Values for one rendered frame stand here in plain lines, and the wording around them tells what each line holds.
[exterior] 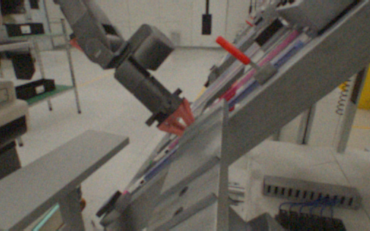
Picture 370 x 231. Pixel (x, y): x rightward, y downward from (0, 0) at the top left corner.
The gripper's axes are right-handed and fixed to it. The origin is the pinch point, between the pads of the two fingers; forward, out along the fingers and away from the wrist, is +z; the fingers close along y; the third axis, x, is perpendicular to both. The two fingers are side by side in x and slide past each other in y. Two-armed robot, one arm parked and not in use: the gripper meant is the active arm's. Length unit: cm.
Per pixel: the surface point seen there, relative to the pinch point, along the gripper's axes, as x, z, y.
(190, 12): 107, -165, 873
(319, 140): 2, 91, 135
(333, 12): -29.8, -1.1, -6.0
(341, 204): -5, 48, 21
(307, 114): -12, 37, 60
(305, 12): -27.5, -3.6, -5.9
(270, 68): -19.7, -1.2, -6.9
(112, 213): 17.8, -1.7, -12.6
